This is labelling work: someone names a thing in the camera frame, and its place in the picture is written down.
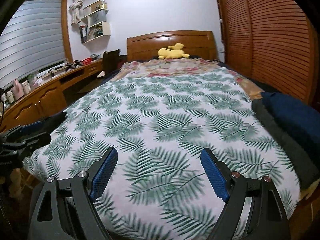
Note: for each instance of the pink bottle on desk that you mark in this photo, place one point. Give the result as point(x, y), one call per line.
point(17, 90)

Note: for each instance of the grey window blind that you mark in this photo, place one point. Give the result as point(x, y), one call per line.
point(32, 40)

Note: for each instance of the navy blue suit jacket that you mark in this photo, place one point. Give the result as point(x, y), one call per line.
point(299, 120)

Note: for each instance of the floral pink bed sheet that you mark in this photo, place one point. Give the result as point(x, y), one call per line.
point(176, 67)

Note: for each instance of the dark grey folded garment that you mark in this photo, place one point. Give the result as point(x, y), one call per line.
point(306, 170)

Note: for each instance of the wooden bed headboard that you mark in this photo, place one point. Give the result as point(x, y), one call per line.
point(199, 43)

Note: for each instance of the red item on desk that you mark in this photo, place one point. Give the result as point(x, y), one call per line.
point(86, 61)

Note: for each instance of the white wall shelf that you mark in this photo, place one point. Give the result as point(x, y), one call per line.
point(93, 22)

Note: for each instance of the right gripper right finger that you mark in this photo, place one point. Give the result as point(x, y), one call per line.
point(267, 218)

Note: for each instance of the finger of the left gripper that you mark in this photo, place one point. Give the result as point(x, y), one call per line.
point(48, 125)
point(34, 142)

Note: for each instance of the wooden louvered wardrobe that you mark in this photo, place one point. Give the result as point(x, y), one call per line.
point(273, 42)

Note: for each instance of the long wooden desk cabinet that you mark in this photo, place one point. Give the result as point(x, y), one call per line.
point(48, 99)

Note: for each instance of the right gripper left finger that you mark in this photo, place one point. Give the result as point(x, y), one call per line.
point(65, 208)

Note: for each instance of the leaf print bed blanket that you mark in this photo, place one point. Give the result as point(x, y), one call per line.
point(159, 126)

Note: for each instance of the dark wooden chair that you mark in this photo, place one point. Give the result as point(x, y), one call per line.
point(110, 61)

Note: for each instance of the yellow plush toy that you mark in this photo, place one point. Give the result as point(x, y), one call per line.
point(173, 52)

